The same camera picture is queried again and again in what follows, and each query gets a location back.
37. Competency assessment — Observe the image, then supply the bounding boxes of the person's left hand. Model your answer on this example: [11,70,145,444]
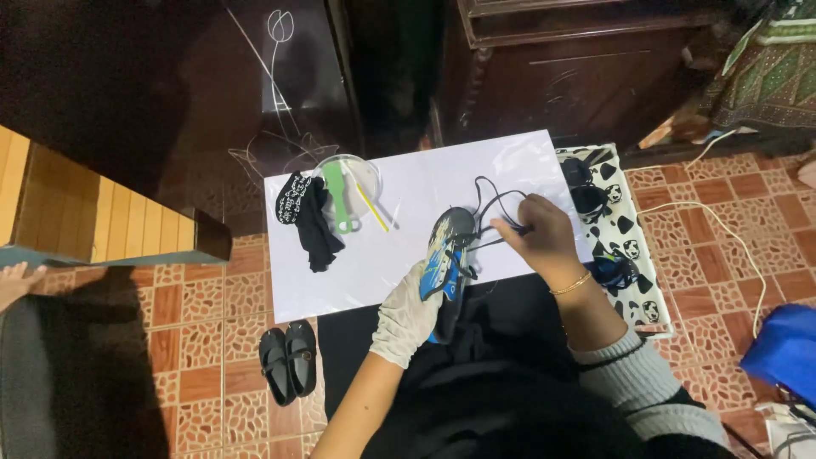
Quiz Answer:
[369,258,448,371]

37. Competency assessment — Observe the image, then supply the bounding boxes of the person's right hand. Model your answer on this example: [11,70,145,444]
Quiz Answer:
[490,193,582,291]

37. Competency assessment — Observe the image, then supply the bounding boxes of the blue grey football shoe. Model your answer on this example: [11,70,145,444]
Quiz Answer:
[418,207,479,346]

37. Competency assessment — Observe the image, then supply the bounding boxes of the black shoelace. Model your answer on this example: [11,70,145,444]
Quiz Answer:
[460,176,531,281]

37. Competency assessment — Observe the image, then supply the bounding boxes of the white plastic-covered board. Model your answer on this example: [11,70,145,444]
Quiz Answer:
[264,130,598,324]

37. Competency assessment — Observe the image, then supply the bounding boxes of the yellow stick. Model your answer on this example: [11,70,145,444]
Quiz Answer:
[354,183,390,233]

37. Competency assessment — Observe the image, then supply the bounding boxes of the clear plastic bowl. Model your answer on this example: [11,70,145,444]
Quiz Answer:
[312,153,384,222]

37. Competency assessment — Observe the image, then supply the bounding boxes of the green plastic brush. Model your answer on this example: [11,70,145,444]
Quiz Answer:
[323,162,356,235]

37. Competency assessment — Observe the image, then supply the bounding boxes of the black cloth with white print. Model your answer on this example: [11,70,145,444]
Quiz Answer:
[275,170,346,274]

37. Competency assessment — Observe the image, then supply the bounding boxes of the person's black clothing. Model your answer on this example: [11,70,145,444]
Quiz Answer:
[317,273,740,459]

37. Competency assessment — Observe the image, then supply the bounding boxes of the blue black football shoe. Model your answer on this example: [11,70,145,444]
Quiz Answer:
[585,251,640,293]

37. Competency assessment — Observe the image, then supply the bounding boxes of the cow print tray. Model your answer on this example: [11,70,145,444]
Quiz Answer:
[555,143,674,340]

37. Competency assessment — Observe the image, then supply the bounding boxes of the dark wooden carved cabinet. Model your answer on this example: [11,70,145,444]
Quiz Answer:
[431,0,740,168]

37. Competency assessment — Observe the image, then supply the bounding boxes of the light wooden slatted panel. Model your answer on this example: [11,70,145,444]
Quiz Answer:
[0,124,233,269]

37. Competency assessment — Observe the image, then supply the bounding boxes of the dark cabinet with flower etching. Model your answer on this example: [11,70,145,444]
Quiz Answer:
[0,0,362,238]

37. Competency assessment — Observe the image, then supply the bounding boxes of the blue bag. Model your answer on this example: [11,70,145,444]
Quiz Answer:
[739,303,816,410]

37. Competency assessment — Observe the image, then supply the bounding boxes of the white papers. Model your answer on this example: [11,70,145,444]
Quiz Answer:
[754,400,816,459]

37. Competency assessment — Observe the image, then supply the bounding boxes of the green patterned fabric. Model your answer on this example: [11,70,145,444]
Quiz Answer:
[699,0,816,138]

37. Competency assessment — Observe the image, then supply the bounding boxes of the small black strap shoe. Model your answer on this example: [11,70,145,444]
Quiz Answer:
[284,320,318,398]
[259,328,298,408]

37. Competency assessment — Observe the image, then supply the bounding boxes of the thin gold bracelet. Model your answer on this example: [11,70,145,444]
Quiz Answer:
[549,272,593,297]

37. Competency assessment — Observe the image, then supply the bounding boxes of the white cable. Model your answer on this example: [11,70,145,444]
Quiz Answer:
[626,127,767,339]

